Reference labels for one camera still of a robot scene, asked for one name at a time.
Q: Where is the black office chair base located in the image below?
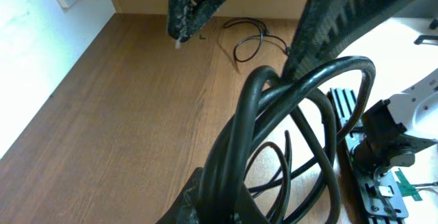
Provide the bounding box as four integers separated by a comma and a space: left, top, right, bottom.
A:
413, 18, 438, 45

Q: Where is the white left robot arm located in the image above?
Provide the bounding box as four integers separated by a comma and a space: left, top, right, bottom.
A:
157, 69, 437, 223

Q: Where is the thin black micro USB cable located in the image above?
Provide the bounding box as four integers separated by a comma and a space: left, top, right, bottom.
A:
222, 16, 292, 64

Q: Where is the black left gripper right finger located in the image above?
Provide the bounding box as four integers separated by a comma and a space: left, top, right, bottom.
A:
234, 184, 270, 224

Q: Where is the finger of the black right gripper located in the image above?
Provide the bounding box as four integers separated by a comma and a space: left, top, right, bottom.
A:
166, 0, 226, 49
281, 0, 415, 82

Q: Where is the thick black cable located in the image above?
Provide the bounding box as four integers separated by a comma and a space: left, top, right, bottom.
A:
194, 55, 376, 224

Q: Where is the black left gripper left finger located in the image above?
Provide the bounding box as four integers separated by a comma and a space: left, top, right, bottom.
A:
157, 167, 203, 224

